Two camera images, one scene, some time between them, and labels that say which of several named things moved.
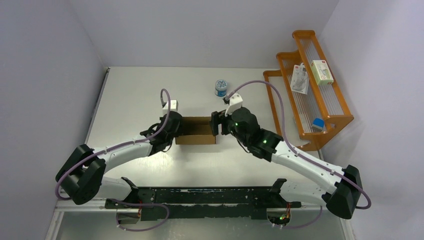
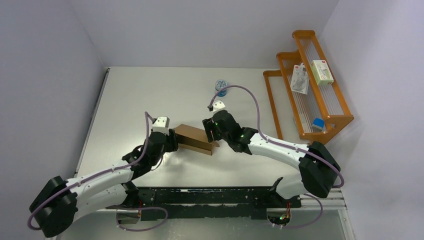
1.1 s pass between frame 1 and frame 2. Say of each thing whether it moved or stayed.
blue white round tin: stayed
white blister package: stayed
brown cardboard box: moved
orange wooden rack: stayed
